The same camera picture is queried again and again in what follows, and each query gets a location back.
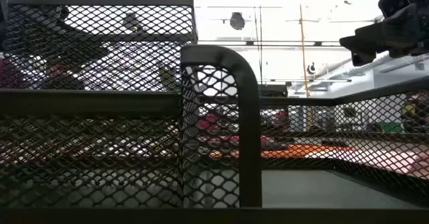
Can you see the distant black box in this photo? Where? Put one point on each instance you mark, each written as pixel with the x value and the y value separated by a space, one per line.
pixel 273 90

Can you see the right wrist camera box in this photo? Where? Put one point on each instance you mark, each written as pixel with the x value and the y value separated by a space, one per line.
pixel 395 1

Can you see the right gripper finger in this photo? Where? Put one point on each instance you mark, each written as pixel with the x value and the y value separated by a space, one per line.
pixel 365 41
pixel 363 59

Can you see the black mesh desk organizer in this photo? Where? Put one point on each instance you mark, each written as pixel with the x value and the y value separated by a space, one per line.
pixel 248 133

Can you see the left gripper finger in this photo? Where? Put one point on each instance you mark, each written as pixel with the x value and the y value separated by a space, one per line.
pixel 83 51

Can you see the round dark ceiling fixture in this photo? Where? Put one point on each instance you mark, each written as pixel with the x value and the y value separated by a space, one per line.
pixel 237 20

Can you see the green background box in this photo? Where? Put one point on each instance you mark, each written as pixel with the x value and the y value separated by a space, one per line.
pixel 392 127

